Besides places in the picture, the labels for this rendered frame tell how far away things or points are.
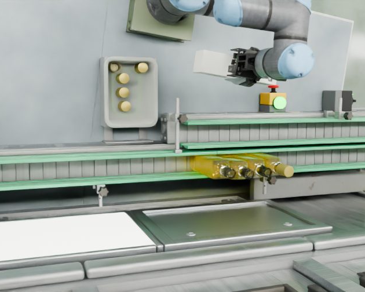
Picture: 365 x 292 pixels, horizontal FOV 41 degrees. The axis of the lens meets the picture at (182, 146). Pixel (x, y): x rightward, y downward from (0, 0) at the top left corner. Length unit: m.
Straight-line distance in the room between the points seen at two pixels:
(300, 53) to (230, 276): 0.51
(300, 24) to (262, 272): 0.56
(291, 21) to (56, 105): 0.83
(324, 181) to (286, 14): 0.90
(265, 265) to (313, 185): 0.75
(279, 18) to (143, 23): 0.61
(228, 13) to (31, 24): 0.76
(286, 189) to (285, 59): 0.79
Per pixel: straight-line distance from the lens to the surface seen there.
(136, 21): 1.59
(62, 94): 1.61
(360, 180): 1.96
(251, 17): 1.07
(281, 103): 1.75
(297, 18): 1.11
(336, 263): 1.23
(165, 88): 1.68
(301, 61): 1.09
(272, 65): 1.12
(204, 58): 1.34
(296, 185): 1.80
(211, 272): 1.08
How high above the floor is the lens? 2.35
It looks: 69 degrees down
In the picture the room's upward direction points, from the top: 109 degrees clockwise
